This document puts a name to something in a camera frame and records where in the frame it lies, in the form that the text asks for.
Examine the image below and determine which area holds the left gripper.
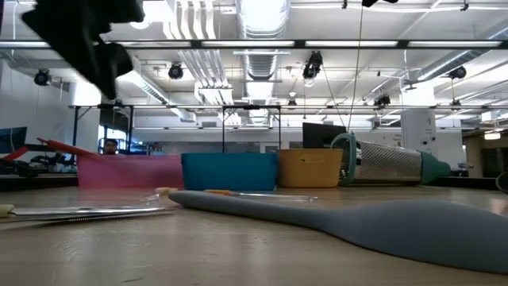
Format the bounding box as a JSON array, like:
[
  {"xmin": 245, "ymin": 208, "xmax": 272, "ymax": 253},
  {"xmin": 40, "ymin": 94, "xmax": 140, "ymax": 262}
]
[{"xmin": 21, "ymin": 0, "xmax": 146, "ymax": 99}]

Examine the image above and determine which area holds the yellow-handled knife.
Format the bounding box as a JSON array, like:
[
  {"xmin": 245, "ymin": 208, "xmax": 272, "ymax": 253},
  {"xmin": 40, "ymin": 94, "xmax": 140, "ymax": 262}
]
[{"xmin": 0, "ymin": 203, "xmax": 167, "ymax": 218}]

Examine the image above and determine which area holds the teal patterned handle knife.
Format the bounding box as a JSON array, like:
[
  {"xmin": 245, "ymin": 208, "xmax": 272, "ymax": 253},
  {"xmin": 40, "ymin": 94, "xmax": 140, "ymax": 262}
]
[{"xmin": 0, "ymin": 211, "xmax": 175, "ymax": 226}]

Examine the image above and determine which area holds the grey silicone spoon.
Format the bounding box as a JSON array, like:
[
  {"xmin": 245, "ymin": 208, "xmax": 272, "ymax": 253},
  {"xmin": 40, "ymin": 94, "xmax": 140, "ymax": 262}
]
[{"xmin": 168, "ymin": 189, "xmax": 508, "ymax": 276}]

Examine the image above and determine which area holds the person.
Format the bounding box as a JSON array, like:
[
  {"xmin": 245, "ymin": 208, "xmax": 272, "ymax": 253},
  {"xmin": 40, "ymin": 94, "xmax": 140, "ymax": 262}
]
[{"xmin": 102, "ymin": 138, "xmax": 119, "ymax": 156}]

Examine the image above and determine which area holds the pink plastic bin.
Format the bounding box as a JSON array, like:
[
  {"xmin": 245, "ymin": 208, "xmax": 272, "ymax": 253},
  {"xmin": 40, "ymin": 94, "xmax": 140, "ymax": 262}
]
[{"xmin": 75, "ymin": 153, "xmax": 186, "ymax": 190}]

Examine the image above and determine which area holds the dark background equipment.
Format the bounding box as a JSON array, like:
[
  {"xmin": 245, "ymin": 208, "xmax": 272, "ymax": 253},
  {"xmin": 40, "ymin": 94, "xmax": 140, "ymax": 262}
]
[{"xmin": 29, "ymin": 153, "xmax": 79, "ymax": 176}]

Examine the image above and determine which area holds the blue-screen monitor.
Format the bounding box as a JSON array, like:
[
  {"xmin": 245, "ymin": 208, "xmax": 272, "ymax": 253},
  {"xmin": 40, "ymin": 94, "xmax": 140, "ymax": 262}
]
[{"xmin": 0, "ymin": 126, "xmax": 29, "ymax": 154}]

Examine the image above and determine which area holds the red bar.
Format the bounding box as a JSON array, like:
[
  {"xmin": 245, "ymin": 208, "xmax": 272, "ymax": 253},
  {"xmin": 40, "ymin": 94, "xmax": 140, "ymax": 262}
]
[{"xmin": 0, "ymin": 145, "xmax": 31, "ymax": 162}]

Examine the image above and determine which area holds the black framed light bar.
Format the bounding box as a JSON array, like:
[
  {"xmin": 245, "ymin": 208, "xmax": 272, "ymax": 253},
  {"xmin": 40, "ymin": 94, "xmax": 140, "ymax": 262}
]
[{"xmin": 0, "ymin": 38, "xmax": 508, "ymax": 51}]

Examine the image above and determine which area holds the white column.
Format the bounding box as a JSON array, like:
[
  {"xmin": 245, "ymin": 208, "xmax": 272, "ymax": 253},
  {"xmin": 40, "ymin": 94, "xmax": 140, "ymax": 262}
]
[{"xmin": 400, "ymin": 109, "xmax": 438, "ymax": 158}]

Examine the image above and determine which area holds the black monitor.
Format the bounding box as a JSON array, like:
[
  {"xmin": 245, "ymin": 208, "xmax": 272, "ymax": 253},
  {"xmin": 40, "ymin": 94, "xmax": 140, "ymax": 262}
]
[{"xmin": 302, "ymin": 122, "xmax": 348, "ymax": 150}]

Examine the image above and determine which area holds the metal grater with teal ends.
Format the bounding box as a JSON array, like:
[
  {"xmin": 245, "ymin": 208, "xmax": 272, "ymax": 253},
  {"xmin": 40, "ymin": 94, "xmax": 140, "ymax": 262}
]
[{"xmin": 330, "ymin": 132, "xmax": 452, "ymax": 187}]

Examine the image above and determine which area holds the teal plastic bin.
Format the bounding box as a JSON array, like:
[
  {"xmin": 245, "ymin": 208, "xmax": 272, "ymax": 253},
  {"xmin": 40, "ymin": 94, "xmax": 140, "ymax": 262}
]
[{"xmin": 181, "ymin": 152, "xmax": 279, "ymax": 192}]

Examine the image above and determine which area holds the yellow plastic basket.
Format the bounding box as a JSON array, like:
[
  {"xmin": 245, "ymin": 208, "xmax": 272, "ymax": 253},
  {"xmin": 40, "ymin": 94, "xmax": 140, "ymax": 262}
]
[{"xmin": 276, "ymin": 148, "xmax": 343, "ymax": 188}]

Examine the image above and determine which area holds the thin hanging cable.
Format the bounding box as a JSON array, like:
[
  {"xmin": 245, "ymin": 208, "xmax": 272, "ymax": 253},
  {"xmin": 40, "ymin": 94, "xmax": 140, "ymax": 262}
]
[{"xmin": 346, "ymin": 6, "xmax": 364, "ymax": 133}]

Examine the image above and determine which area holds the silver ventilation duct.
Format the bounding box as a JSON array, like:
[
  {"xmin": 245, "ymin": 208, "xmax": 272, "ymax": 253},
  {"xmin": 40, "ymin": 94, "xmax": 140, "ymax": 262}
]
[
  {"xmin": 237, "ymin": 0, "xmax": 291, "ymax": 80},
  {"xmin": 415, "ymin": 49, "xmax": 497, "ymax": 83}
]

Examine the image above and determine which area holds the black left frame rail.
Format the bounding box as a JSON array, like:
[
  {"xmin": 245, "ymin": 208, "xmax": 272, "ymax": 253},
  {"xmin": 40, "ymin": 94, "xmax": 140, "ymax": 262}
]
[{"xmin": 0, "ymin": 173, "xmax": 79, "ymax": 192}]

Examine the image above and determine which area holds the black frame rail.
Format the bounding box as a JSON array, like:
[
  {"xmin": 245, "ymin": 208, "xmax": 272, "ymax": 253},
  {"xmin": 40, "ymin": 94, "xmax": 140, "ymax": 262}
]
[
  {"xmin": 420, "ymin": 176, "xmax": 502, "ymax": 191},
  {"xmin": 0, "ymin": 173, "xmax": 79, "ymax": 192}
]

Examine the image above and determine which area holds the black background table frame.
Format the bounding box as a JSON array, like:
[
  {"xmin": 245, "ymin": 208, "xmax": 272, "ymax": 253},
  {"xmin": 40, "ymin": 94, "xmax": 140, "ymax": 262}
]
[{"xmin": 69, "ymin": 103, "xmax": 283, "ymax": 154}]

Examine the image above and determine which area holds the yellow mini spatula clear handle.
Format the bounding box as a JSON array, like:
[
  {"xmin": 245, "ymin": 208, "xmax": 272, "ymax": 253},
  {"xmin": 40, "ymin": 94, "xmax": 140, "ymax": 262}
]
[{"xmin": 139, "ymin": 187, "xmax": 180, "ymax": 206}]

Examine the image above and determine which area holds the black right frame rail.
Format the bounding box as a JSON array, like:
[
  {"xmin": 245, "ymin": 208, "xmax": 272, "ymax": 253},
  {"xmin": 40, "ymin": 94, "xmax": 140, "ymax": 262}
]
[{"xmin": 420, "ymin": 176, "xmax": 502, "ymax": 191}]

